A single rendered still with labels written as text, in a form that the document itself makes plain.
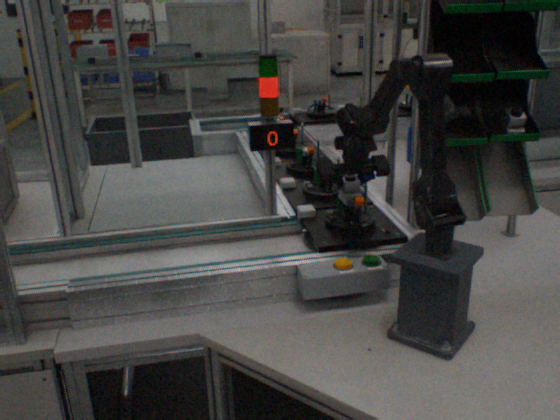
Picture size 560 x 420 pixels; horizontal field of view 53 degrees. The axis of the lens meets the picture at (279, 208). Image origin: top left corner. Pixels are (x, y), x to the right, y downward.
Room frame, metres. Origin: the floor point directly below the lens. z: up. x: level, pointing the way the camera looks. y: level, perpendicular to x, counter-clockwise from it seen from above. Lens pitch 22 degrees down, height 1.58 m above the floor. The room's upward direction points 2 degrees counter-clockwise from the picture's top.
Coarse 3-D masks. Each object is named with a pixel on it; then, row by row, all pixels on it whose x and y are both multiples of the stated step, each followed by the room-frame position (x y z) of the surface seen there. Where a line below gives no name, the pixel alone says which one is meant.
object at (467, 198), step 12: (456, 156) 1.49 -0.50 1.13; (468, 156) 1.49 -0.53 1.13; (456, 168) 1.47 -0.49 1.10; (468, 168) 1.47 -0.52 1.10; (456, 180) 1.44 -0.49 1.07; (468, 180) 1.44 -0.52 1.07; (480, 180) 1.40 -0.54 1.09; (468, 192) 1.41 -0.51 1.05; (480, 192) 1.38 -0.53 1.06; (468, 204) 1.39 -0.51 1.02; (480, 204) 1.37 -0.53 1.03; (432, 216) 1.36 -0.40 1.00; (468, 216) 1.37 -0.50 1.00; (480, 216) 1.36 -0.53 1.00
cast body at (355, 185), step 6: (348, 180) 1.39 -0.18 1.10; (354, 180) 1.39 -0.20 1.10; (342, 186) 1.40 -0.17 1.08; (348, 186) 1.38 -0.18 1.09; (354, 186) 1.39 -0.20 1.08; (342, 192) 1.40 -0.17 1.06; (348, 192) 1.38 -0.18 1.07; (354, 192) 1.39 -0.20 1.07; (342, 198) 1.40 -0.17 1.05; (348, 198) 1.37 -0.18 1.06; (348, 204) 1.37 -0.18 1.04
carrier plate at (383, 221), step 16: (336, 208) 1.52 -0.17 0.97; (368, 208) 1.51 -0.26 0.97; (304, 224) 1.41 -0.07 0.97; (320, 224) 1.41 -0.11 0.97; (384, 224) 1.39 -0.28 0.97; (320, 240) 1.30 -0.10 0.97; (336, 240) 1.30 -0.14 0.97; (352, 240) 1.30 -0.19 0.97; (368, 240) 1.30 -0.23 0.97; (384, 240) 1.30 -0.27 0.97; (400, 240) 1.31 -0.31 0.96
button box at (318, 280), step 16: (304, 272) 1.15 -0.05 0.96; (320, 272) 1.15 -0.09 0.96; (336, 272) 1.15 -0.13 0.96; (352, 272) 1.15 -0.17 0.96; (368, 272) 1.15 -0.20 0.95; (384, 272) 1.16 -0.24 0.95; (304, 288) 1.13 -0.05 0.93; (320, 288) 1.13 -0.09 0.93; (336, 288) 1.14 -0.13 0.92; (352, 288) 1.15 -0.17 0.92; (368, 288) 1.15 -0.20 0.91; (384, 288) 1.16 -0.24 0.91
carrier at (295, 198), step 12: (288, 180) 1.73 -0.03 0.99; (288, 192) 1.67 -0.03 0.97; (300, 192) 1.67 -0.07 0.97; (312, 192) 1.61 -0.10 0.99; (324, 192) 1.60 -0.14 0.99; (336, 192) 1.60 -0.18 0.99; (360, 192) 1.65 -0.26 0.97; (300, 204) 1.56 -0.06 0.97; (312, 204) 1.56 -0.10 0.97; (324, 204) 1.56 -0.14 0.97; (336, 204) 1.55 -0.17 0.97
